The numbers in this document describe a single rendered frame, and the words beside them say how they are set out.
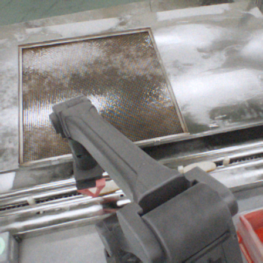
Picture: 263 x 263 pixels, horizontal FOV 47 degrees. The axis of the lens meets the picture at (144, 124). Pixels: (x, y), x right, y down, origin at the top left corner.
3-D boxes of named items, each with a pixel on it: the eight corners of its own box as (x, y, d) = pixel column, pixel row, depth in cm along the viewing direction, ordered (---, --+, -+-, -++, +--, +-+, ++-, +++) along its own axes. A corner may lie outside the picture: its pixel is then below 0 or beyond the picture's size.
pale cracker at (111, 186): (86, 198, 83) (86, 196, 82) (85, 186, 86) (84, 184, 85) (122, 191, 85) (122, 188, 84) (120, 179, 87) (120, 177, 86)
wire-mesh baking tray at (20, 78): (19, 168, 86) (17, 165, 85) (19, 47, 113) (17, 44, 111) (188, 136, 93) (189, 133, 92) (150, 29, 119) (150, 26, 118)
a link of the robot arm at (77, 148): (70, 141, 62) (95, 129, 64) (58, 121, 67) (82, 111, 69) (76, 162, 67) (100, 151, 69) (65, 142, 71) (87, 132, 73)
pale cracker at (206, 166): (184, 177, 87) (185, 175, 86) (181, 167, 90) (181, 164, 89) (218, 170, 88) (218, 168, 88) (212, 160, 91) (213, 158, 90)
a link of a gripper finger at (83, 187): (82, 207, 75) (74, 185, 69) (80, 184, 80) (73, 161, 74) (109, 201, 76) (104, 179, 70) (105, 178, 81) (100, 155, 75)
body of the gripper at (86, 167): (76, 185, 70) (68, 165, 65) (73, 152, 78) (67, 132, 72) (104, 179, 71) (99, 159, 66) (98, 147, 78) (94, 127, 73)
